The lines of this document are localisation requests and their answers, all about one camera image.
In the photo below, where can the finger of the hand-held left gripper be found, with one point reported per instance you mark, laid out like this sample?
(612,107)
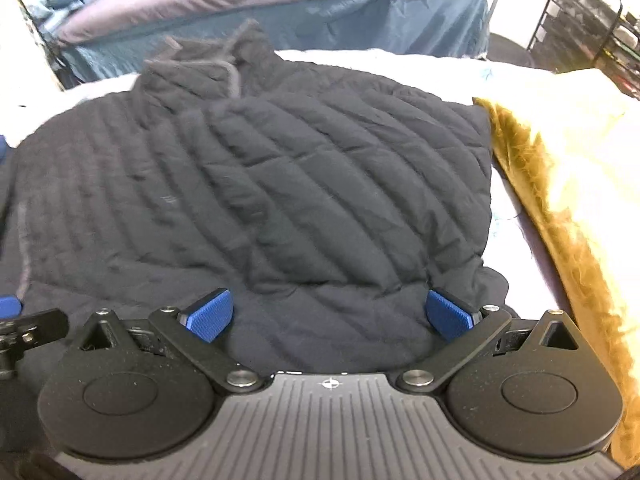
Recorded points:
(35,325)
(3,148)

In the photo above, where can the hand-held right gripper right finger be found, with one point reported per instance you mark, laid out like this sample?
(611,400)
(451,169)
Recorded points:
(447,312)

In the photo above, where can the yellow shiny garment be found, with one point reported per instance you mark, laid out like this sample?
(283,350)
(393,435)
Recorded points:
(575,185)

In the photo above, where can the bed with blue skirt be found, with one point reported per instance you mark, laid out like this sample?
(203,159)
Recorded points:
(350,20)

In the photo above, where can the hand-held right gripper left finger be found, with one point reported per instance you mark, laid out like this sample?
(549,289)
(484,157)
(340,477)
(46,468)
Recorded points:
(210,314)

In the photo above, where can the black metal rack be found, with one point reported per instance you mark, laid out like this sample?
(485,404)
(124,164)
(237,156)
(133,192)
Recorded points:
(580,15)

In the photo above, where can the dark round stool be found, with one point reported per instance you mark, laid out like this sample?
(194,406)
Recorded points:
(510,50)

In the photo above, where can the black quilted jacket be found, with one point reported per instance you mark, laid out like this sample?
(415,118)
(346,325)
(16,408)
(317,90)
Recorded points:
(275,185)

